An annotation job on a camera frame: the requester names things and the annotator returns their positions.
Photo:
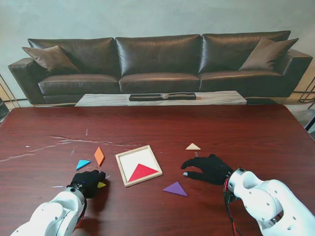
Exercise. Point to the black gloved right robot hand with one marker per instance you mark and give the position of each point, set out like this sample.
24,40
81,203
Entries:
209,170

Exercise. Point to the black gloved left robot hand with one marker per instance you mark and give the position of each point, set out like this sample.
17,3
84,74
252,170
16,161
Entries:
87,183

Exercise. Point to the large yellow tangram triangle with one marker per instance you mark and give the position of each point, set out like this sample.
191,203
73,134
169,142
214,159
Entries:
101,185

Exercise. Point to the purple tangram triangle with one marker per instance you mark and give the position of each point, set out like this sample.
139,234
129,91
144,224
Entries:
175,189

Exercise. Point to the square wooden puzzle tray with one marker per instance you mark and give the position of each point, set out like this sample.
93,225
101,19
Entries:
128,172

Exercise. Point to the large red tangram triangle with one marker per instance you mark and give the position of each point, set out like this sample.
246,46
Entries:
141,172

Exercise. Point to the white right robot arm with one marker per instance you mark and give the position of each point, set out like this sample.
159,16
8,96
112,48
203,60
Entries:
268,204

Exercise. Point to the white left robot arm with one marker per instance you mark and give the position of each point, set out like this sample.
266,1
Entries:
51,214

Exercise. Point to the blue tangram triangle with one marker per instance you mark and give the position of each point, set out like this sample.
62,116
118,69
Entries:
81,164

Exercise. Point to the orange tangram parallelogram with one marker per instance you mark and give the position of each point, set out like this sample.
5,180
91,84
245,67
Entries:
99,156

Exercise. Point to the small natural wood triangle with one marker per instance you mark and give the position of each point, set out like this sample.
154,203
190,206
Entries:
193,147

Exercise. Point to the grey marble coffee table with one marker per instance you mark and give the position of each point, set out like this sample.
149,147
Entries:
103,99

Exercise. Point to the small glass ball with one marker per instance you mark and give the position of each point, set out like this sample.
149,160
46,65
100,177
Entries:
165,96

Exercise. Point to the long black decorative tray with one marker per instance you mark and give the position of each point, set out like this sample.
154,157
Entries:
145,97

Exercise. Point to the black chair edge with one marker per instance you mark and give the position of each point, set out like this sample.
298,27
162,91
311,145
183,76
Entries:
2,110

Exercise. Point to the dark brown leather sofa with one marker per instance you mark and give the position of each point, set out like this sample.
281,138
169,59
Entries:
157,61

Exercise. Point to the brown throw pillow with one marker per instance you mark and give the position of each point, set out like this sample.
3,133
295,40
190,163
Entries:
268,55
51,59

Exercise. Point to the thin metal side table frame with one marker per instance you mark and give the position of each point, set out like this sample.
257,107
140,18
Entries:
9,94
306,93

